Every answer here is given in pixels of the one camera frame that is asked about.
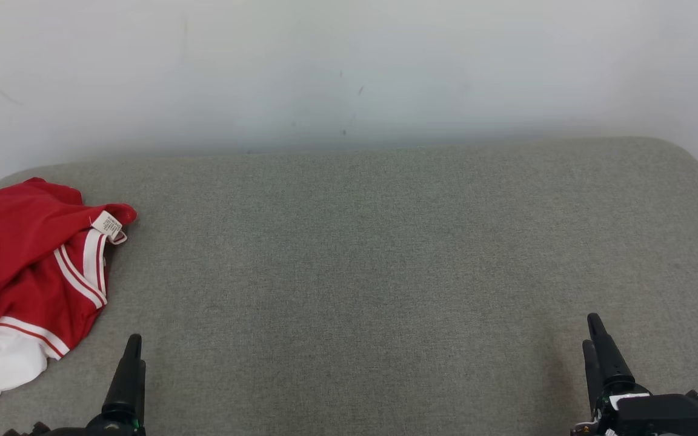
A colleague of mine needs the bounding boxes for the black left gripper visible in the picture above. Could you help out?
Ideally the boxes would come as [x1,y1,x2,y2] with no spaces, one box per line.
[52,334,147,436]

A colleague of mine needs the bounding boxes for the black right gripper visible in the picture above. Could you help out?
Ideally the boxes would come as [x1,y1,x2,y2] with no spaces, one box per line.
[570,313,650,436]

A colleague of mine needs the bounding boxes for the red jersey with white sleeves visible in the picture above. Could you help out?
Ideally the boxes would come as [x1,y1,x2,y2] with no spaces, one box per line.
[0,229,110,409]

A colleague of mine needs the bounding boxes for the grey fabric sofa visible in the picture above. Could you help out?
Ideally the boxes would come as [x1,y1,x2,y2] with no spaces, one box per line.
[0,137,698,436]

